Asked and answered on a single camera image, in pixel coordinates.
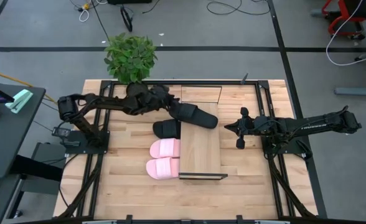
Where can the red and black cart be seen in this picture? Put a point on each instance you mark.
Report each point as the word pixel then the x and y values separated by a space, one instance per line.
pixel 345 17

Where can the black plant pot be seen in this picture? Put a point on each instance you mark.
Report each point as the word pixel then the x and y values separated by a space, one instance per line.
pixel 136 89

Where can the wooden shelf with black frame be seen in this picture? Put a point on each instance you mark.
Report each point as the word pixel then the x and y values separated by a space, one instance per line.
pixel 200 146

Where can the grey desk foot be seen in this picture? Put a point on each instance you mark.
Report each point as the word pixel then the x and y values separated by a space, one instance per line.
pixel 362 91

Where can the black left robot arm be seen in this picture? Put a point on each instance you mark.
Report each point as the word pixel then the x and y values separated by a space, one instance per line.
pixel 108 103

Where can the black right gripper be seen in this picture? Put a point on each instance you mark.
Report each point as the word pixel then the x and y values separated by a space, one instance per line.
pixel 257 126

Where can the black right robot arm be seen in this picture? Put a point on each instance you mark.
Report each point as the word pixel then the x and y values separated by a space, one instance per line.
pixel 310 126

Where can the black aluminium rig frame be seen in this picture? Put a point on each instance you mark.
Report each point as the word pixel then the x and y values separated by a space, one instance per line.
pixel 93 186

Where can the green leafy plant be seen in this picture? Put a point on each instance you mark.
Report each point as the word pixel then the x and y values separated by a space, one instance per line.
pixel 130 57

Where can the black slide sandal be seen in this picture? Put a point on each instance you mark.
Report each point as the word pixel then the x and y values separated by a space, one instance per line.
pixel 167 128
pixel 198 115

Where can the mint green stapler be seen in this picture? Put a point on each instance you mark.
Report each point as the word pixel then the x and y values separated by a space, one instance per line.
pixel 18 101

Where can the pink slide sandal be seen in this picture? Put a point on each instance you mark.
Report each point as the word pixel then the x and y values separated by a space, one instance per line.
pixel 166 148
pixel 162 168

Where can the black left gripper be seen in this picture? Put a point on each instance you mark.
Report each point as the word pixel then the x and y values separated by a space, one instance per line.
pixel 162 97

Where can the black power brick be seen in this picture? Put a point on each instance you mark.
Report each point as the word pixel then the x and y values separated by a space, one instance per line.
pixel 61 132

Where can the black desk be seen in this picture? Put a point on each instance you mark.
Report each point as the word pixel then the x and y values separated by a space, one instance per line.
pixel 8 140

